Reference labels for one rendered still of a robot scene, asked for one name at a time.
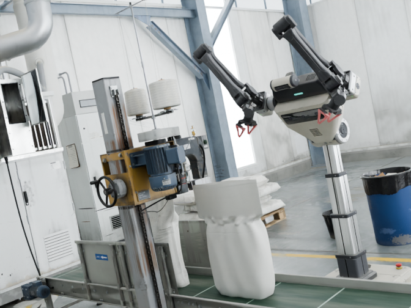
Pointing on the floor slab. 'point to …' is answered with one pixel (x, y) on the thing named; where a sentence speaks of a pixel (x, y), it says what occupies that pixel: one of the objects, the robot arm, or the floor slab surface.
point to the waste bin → (389, 204)
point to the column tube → (110, 110)
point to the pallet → (275, 216)
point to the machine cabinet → (36, 212)
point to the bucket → (329, 222)
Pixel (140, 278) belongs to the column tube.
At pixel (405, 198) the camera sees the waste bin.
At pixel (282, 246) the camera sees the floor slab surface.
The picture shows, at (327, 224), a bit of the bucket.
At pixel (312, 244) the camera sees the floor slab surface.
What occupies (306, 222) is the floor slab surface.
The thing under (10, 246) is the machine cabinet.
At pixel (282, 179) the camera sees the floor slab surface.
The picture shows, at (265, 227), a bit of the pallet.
